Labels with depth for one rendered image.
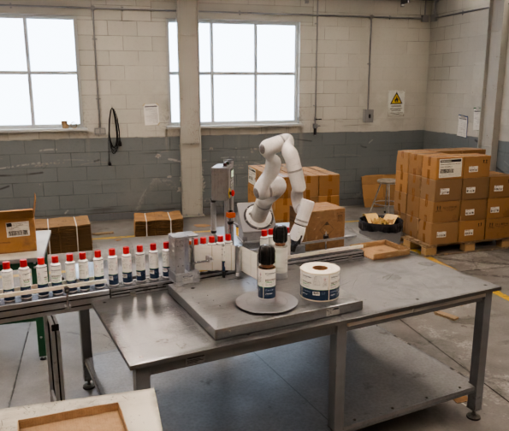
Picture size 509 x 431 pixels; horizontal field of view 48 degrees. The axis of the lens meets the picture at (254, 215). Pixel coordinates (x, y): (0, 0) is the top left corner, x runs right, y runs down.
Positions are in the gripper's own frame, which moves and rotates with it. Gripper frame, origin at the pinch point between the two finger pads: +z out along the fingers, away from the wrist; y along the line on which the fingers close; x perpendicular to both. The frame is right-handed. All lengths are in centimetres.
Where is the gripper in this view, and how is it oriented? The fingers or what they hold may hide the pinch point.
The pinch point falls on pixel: (292, 248)
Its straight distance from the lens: 358.7
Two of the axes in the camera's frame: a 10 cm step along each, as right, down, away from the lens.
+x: 8.4, 2.4, 4.8
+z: -3.0, 9.5, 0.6
